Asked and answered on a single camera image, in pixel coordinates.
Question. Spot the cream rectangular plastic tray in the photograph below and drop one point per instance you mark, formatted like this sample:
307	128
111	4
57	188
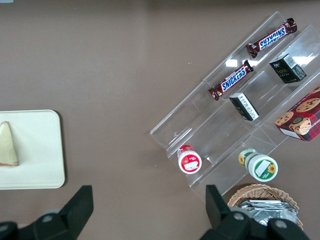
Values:
40	150

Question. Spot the clear acrylic stepped display shelf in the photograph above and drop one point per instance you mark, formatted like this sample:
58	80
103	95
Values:
195	112

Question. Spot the silver foil packets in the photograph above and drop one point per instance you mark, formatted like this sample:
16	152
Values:
265	212

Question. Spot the black box with Face print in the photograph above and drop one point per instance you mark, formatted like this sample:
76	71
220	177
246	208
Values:
285	70

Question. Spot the woven wicker basket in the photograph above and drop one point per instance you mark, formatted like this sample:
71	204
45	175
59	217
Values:
257	191

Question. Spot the green sunflower lidded cup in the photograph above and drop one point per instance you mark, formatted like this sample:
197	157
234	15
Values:
262	167

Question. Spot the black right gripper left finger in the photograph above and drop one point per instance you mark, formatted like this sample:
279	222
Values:
62	222

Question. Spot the red and white lidded cup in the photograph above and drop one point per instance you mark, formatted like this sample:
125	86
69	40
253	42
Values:
189	161

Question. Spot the plastic-wrapped triangle sandwich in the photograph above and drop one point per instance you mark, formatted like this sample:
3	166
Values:
7	147

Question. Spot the black box with white label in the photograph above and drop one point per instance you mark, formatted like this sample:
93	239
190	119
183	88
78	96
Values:
245	106

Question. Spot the red chocolate chip cookie box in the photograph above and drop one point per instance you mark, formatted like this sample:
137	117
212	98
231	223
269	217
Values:
302	117

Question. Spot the Snickers chocolate bar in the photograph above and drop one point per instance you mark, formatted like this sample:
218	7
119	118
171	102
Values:
231	80
271	38

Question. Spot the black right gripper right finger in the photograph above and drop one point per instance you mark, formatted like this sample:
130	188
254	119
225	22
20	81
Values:
225	222

